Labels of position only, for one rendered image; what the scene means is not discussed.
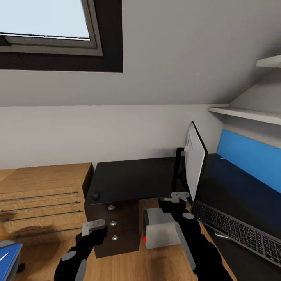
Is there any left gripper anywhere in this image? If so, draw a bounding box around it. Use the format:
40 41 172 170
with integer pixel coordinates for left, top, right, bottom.
76 225 108 252

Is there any folder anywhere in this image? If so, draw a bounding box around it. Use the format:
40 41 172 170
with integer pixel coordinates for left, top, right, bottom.
0 243 23 281

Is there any mouse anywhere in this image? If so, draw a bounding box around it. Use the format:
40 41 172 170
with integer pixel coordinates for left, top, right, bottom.
90 192 100 200

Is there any keyboard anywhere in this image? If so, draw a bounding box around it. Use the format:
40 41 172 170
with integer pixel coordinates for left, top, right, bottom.
190 200 281 267

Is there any swivel chair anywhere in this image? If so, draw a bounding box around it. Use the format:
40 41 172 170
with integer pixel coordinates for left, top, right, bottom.
0 240 25 281

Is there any notebook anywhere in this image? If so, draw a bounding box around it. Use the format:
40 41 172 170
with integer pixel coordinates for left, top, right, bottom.
215 231 228 238

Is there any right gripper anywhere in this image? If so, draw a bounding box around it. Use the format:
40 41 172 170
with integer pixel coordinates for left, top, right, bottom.
158 199 186 217

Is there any monitor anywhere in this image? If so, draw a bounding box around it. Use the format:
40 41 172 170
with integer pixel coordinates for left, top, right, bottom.
174 121 208 202

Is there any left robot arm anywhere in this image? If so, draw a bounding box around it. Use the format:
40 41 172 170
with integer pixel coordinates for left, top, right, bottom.
54 219 108 281

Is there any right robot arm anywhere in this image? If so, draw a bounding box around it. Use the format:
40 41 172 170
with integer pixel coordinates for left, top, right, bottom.
158 192 233 281

